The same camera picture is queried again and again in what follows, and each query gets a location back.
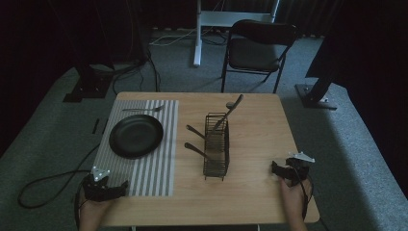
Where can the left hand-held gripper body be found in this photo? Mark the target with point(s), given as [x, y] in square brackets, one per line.
[96, 189]

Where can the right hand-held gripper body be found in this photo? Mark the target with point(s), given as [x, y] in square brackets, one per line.
[299, 165]

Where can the person's left hand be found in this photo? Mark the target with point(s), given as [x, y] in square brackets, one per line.
[93, 213]

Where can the person's right hand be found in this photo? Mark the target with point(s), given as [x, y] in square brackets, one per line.
[295, 199]

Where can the grey striped placemat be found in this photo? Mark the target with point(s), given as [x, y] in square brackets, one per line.
[160, 154]

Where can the black round plate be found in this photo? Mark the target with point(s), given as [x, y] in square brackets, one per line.
[136, 136]

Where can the black tape strip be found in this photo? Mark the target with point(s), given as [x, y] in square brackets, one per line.
[105, 125]
[96, 125]

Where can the black metal stand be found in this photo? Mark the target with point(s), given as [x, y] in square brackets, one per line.
[316, 93]
[88, 86]

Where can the silver spoon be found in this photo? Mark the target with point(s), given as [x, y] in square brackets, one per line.
[229, 105]

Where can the silver fork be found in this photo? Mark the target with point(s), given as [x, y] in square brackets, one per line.
[144, 109]

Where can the black folding chair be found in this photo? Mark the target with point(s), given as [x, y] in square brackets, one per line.
[253, 54]

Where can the dark curtain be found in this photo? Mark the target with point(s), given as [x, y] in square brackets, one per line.
[308, 16]

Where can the white desk frame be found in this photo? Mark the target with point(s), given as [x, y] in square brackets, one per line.
[224, 18]

